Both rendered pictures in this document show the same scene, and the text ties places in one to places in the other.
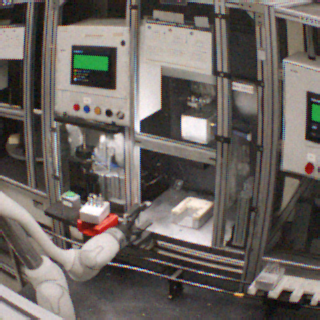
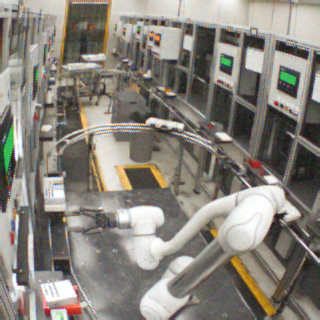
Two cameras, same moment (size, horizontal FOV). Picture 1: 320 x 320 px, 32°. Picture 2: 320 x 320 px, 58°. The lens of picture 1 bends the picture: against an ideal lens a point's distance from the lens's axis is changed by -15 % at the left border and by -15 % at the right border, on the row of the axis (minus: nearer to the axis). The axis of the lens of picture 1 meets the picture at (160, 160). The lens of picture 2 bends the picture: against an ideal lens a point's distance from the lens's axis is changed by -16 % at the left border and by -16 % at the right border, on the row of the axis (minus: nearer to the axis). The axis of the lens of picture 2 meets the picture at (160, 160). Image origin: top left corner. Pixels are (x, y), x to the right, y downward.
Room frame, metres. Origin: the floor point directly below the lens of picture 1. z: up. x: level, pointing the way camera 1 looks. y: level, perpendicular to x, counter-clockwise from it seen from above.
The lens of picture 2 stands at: (2.77, 1.03, 1.98)
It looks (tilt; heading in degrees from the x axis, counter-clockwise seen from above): 25 degrees down; 220
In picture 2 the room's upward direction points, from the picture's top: 7 degrees clockwise
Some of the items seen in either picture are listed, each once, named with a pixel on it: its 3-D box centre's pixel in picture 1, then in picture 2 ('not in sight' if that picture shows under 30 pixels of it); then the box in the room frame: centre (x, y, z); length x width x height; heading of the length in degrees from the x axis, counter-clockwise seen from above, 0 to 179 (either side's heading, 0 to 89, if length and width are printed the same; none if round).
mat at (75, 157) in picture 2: not in sight; (71, 118); (-0.44, -3.85, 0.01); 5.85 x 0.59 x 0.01; 60
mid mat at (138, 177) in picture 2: not in sight; (144, 183); (0.14, -1.34, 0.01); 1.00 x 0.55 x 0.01; 60
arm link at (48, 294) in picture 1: (55, 305); (182, 276); (1.79, 0.44, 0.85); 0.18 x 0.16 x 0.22; 12
